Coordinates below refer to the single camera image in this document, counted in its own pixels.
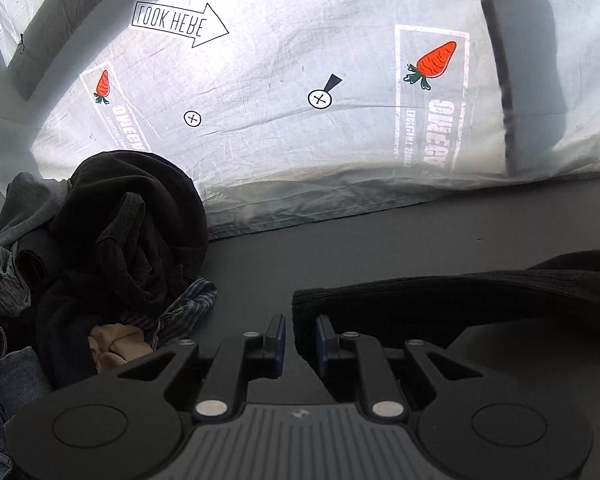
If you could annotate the blue jeans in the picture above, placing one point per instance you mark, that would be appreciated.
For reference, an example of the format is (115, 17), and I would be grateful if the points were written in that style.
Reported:
(10, 385)

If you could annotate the beige cloth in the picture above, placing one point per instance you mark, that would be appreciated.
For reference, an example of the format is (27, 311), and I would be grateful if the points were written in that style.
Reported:
(112, 342)

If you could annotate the black knit sweater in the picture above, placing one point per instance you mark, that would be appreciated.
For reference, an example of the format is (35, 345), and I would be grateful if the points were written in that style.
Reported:
(430, 300)

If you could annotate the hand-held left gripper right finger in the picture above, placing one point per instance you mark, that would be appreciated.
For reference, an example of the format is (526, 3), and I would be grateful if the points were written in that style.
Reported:
(324, 346)

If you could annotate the white printed curtain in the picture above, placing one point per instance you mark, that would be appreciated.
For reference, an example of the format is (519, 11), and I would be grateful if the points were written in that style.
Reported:
(290, 60)

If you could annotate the plaid shirt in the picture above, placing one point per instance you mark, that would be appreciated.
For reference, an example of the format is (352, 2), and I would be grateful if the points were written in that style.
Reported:
(190, 305)

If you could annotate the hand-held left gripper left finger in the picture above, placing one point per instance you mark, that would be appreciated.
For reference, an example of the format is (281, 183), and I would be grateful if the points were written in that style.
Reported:
(276, 342)

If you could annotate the black crumpled garment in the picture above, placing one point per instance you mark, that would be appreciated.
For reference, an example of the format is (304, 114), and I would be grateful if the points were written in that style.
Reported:
(145, 220)

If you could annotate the grey striped garment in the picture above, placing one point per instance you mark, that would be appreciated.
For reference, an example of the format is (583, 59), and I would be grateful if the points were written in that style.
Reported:
(0, 280)

